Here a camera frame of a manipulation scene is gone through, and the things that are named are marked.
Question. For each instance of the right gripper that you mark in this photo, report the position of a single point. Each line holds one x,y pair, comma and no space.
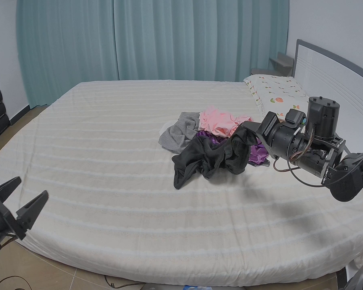
282,140

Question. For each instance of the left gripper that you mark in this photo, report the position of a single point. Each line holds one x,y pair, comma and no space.
0,222

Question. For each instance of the black T-shirt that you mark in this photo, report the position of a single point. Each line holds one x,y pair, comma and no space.
199,152

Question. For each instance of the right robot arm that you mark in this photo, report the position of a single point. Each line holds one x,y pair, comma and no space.
323,119

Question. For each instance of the bed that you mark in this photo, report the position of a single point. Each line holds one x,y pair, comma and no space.
109,162

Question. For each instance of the purple garment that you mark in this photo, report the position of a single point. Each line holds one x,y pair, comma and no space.
258,154

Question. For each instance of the pink garment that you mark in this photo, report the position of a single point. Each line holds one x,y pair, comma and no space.
217,122

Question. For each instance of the white printed pillow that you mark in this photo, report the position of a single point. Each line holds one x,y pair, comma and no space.
278,89

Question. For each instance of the grey garment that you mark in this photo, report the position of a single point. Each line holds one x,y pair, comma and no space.
178,131

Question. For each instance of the grey bedside table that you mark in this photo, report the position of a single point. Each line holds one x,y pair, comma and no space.
282,60

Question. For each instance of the white garment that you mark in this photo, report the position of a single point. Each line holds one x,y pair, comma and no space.
166,127

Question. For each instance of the blue-green curtain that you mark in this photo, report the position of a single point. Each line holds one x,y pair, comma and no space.
199,29
69,41

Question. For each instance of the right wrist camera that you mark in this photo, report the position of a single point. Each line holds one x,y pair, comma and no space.
294,117

